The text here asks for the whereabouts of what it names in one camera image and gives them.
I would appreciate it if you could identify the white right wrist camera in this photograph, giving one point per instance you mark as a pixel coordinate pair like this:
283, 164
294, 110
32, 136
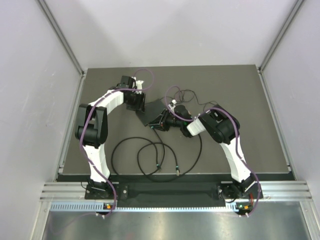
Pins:
172, 103

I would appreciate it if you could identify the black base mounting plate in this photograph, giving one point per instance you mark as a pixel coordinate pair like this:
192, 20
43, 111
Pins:
179, 194

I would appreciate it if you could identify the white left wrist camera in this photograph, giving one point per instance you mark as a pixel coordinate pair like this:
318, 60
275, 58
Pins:
137, 86

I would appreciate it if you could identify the slotted grey cable duct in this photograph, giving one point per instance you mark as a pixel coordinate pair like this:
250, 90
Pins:
104, 207

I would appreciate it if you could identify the dark grey network switch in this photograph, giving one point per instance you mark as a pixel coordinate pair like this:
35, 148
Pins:
151, 111

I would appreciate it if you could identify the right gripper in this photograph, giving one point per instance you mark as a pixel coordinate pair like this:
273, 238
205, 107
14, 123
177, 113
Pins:
158, 123

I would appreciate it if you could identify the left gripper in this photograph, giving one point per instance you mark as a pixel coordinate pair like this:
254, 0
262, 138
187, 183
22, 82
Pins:
140, 106

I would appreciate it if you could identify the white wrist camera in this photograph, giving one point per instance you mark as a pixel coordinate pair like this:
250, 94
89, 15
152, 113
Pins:
172, 103
137, 86

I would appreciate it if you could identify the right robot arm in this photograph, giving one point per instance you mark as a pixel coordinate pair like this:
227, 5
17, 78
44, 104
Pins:
223, 129

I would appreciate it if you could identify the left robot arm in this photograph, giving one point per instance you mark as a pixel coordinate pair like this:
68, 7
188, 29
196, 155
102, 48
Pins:
91, 129

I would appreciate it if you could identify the aluminium front frame rail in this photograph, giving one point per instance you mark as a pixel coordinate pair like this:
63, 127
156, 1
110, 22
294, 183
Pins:
277, 191

